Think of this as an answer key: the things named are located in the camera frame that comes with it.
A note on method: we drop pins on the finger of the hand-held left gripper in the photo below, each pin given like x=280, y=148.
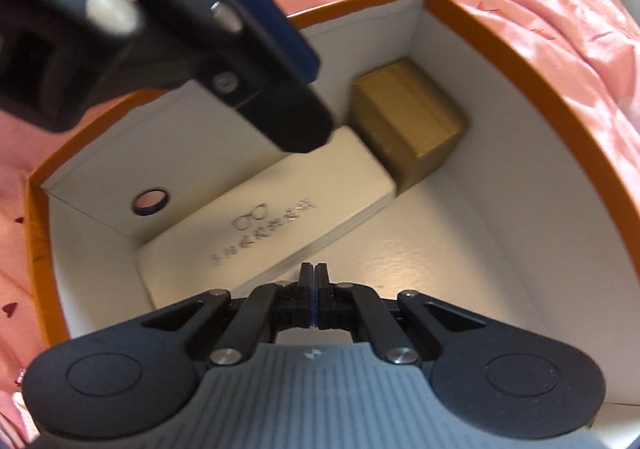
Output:
x=270, y=94
x=260, y=14

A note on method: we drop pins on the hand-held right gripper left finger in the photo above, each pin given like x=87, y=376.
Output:
x=305, y=279

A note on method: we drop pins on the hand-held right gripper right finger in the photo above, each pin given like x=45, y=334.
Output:
x=320, y=279

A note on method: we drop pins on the white glasses case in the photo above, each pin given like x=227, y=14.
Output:
x=300, y=189

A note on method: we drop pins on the orange cardboard box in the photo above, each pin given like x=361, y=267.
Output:
x=450, y=239

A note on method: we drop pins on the gold box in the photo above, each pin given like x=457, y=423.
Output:
x=405, y=119

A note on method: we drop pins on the pink printed blanket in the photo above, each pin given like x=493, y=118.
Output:
x=500, y=19

